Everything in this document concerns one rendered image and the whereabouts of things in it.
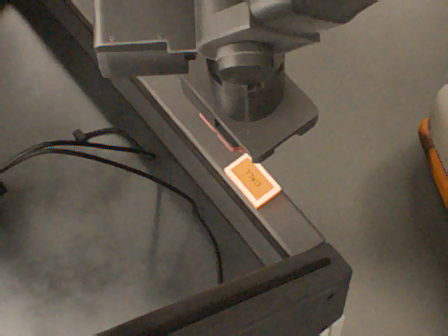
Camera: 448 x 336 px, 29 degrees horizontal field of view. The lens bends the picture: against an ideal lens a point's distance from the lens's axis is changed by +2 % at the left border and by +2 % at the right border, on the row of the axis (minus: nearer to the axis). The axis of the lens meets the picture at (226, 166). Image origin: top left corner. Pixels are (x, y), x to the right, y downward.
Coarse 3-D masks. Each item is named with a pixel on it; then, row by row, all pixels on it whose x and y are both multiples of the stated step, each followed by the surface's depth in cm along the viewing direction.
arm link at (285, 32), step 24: (216, 0) 49; (240, 0) 49; (264, 0) 46; (288, 0) 45; (312, 0) 45; (336, 0) 45; (360, 0) 46; (216, 24) 49; (240, 24) 47; (264, 24) 48; (288, 24) 48; (312, 24) 48; (336, 24) 48; (216, 48) 51; (288, 48) 52
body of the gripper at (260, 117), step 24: (192, 72) 67; (216, 96) 64; (240, 96) 62; (264, 96) 62; (288, 96) 66; (240, 120) 65; (264, 120) 65; (288, 120) 65; (312, 120) 65; (240, 144) 65; (264, 144) 64
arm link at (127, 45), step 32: (96, 0) 56; (128, 0) 55; (160, 0) 55; (192, 0) 55; (96, 32) 56; (128, 32) 55; (160, 32) 55; (192, 32) 55; (128, 64) 58; (160, 64) 58; (224, 64) 50; (256, 64) 50
